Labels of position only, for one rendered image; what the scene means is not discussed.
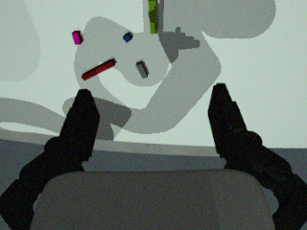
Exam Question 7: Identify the magenta rod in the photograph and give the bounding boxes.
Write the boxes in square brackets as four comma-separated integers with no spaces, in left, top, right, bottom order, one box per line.
[72,31,83,45]

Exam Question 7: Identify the small blue cube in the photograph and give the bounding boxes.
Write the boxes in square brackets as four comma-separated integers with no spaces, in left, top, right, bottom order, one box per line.
[123,33,132,43]

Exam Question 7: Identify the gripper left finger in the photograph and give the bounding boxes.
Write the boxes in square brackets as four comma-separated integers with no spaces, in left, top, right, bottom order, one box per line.
[0,89,100,230]

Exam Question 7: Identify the grey rod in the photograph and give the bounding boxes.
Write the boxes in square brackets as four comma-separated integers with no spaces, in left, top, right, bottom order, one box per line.
[136,60,148,79]

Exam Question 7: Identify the dark red rod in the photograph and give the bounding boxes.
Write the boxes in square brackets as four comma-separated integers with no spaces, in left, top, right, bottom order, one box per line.
[82,58,116,81]

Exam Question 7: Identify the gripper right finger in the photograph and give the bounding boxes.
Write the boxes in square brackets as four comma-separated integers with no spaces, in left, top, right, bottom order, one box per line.
[207,83,307,230]

